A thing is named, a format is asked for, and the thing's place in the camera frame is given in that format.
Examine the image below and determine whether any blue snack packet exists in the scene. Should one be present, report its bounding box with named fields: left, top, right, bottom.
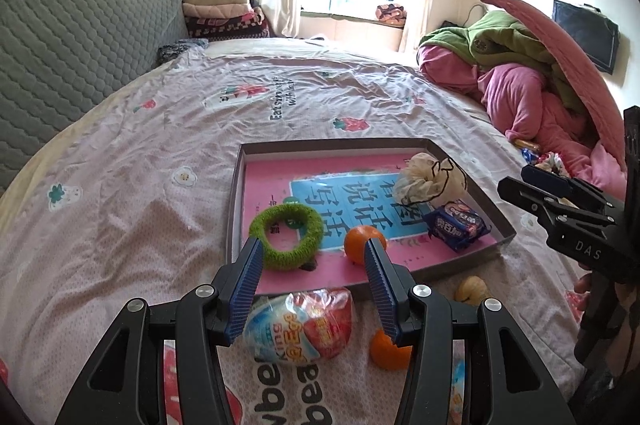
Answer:
left=423, top=200, right=490, bottom=252

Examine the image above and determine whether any cream drawstring pouch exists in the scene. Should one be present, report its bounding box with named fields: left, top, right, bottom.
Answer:
left=393, top=153, right=468, bottom=208

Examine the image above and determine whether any brown walnut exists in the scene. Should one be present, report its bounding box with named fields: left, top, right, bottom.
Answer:
left=454, top=275, right=491, bottom=307

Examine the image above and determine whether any orange tangerine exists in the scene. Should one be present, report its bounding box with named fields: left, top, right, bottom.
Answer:
left=369, top=329, right=412, bottom=371
left=343, top=225, right=387, bottom=266

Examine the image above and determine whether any green fuzzy ring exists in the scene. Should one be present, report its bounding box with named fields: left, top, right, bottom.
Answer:
left=247, top=202, right=326, bottom=271

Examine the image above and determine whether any red surprise egg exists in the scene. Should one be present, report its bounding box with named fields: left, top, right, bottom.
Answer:
left=447, top=339, right=465, bottom=425

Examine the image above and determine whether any person's right hand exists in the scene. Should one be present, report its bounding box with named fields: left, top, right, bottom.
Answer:
left=574, top=272, right=592, bottom=311

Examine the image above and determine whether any snack wrappers pile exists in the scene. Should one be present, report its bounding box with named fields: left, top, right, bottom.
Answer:
left=513, top=139, right=570, bottom=178

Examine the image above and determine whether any pink duvet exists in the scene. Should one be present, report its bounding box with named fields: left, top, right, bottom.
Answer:
left=418, top=44, right=627, bottom=200

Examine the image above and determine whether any pink quilted cushion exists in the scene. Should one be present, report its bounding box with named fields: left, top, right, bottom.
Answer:
left=480, top=0, right=627, bottom=172

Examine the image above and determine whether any green blanket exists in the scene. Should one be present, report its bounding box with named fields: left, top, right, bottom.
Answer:
left=419, top=10, right=587, bottom=114

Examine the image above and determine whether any pink blue book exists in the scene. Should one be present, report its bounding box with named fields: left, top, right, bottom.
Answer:
left=242, top=152, right=500, bottom=295

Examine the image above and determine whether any strawberry bear bed sheet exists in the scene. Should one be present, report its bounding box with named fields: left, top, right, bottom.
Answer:
left=1, top=40, right=584, bottom=424

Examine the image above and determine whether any blue white surprise egg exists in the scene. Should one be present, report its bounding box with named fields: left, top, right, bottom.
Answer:
left=242, top=289, right=354, bottom=365

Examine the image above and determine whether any dark cardboard box tray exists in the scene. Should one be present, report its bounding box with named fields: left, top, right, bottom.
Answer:
left=224, top=138, right=515, bottom=299

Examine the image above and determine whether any patterned bag on sill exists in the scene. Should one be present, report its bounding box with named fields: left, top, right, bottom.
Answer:
left=375, top=3, right=407, bottom=28

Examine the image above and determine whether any dark patterned cloth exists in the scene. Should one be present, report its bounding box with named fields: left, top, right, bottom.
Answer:
left=156, top=38, right=209, bottom=66

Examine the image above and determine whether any folded blanket stack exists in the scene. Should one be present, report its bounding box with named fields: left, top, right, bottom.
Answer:
left=182, top=0, right=272, bottom=41

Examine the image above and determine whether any grey quilted headboard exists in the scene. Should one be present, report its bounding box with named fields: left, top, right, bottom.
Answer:
left=1, top=0, right=186, bottom=189

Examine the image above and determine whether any black wall television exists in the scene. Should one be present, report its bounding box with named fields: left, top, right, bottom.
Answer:
left=552, top=0, right=620, bottom=74

